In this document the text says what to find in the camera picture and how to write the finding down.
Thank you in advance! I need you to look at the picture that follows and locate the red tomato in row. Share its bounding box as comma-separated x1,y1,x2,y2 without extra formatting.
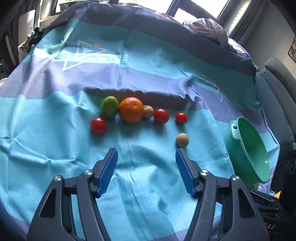
153,108,170,124

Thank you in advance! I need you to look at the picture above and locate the crumpled grey cloth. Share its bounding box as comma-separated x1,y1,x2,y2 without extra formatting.
187,18,229,48

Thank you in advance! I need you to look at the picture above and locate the green plastic bowl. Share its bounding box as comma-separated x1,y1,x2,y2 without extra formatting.
224,117,270,187

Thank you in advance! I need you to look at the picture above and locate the grey curtain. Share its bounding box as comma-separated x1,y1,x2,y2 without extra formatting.
227,1,268,45

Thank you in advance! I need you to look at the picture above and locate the tan small fruit in row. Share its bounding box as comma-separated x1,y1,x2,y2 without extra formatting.
142,105,154,118

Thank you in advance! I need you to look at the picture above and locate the tan round fruit front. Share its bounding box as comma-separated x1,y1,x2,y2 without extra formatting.
176,133,189,148

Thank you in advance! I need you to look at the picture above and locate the orange mandarin in row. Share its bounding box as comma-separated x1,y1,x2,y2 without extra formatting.
119,97,144,123

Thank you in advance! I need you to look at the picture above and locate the green lime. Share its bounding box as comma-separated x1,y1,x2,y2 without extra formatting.
100,96,119,120

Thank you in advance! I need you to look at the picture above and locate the red tomato front left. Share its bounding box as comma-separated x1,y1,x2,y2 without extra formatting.
90,116,107,135

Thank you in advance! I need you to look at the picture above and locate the grey armchair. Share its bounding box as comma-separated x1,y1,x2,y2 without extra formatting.
255,57,295,192

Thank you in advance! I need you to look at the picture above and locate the framed wall picture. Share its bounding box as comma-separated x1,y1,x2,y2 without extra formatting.
288,36,296,63

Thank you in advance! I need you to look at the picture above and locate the red tomato end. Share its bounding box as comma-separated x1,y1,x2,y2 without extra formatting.
175,112,188,125

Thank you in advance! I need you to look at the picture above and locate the blue striped tablecloth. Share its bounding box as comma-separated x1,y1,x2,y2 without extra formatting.
1,1,280,240

